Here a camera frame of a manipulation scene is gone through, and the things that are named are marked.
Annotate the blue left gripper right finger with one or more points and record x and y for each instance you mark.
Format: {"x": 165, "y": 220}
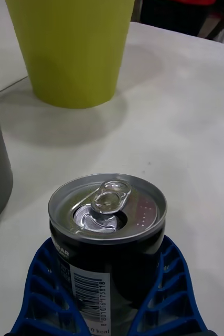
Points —
{"x": 174, "y": 302}

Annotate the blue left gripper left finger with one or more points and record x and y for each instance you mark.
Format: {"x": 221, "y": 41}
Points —
{"x": 41, "y": 296}

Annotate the small black drink can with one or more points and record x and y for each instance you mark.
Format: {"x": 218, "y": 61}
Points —
{"x": 111, "y": 252}

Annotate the yellow-green plastic bin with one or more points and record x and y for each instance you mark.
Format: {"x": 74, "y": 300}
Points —
{"x": 72, "y": 52}

